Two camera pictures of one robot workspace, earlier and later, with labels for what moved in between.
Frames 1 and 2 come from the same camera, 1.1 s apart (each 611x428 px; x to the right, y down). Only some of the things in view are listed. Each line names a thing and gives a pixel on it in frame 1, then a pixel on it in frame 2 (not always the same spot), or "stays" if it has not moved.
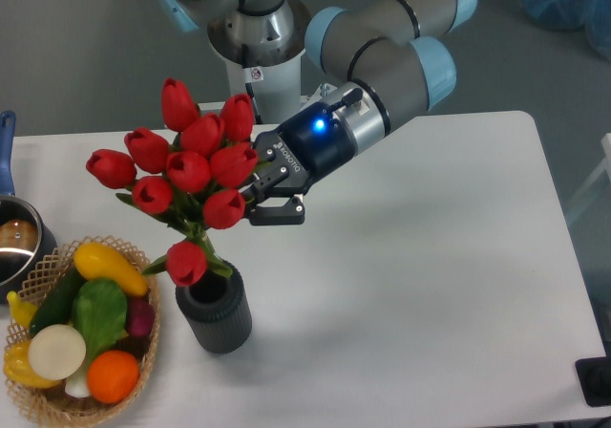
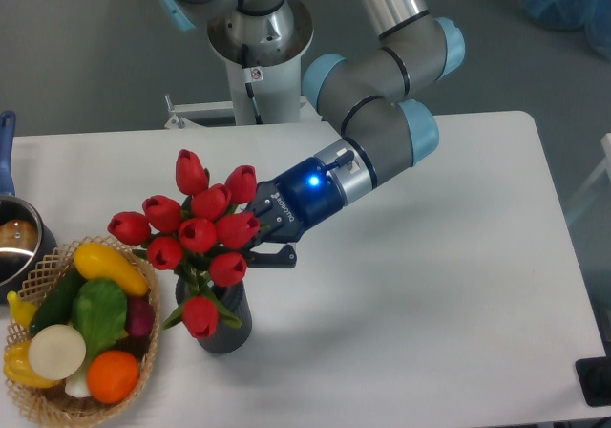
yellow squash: x=95 y=260 stays
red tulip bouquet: x=195 y=169 to x=200 y=236
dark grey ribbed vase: x=218 y=310 stays
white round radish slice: x=56 y=352 stays
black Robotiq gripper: x=309 y=148 to x=302 y=198
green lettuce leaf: x=99 y=311 stays
